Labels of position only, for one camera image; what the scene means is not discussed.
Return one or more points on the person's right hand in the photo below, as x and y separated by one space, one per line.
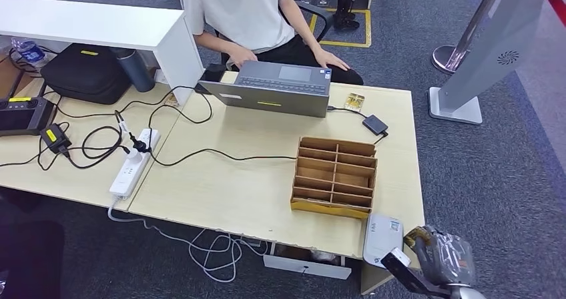
244 57

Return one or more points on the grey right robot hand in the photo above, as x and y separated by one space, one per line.
446 257

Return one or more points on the person's left hand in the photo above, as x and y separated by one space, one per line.
329 59

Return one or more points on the golden patterned ID card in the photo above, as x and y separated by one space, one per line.
354 102

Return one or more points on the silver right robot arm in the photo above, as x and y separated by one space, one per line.
466 293

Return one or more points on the person's right forearm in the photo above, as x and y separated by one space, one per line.
214 44

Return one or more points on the person's left forearm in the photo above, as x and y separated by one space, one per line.
305 29

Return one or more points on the person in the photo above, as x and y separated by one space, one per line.
241 9

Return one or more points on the black card reader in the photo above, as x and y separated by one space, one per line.
375 124

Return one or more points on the black smartphone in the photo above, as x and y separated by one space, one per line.
211 78

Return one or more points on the black office chair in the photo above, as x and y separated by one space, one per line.
320 16

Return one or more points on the grey laptop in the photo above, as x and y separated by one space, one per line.
269 96

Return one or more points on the background humanoid robot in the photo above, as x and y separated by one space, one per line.
346 5

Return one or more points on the white labelled box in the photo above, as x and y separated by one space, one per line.
381 239

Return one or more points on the dark grey thermos tumbler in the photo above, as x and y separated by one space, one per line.
135 71

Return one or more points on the wooden compartment organizer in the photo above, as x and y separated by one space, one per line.
334 177

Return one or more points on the black plug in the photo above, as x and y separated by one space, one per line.
139 146

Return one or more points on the white power strip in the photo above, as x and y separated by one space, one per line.
132 168

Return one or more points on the white raised desk shelf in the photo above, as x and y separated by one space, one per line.
88 23

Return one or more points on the black zippered carry case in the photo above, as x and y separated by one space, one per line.
84 73

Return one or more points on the grey standing kiosk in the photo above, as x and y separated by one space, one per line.
499 31

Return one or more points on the black power adapter yellow label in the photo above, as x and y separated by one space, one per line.
55 138

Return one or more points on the clear plastic water bottle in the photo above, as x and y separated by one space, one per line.
28 51

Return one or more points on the black handheld controller tablet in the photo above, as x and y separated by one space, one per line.
22 118

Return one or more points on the red stanchion belt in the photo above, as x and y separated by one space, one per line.
556 3

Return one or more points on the chrome stanchion post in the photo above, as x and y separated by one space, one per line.
446 58

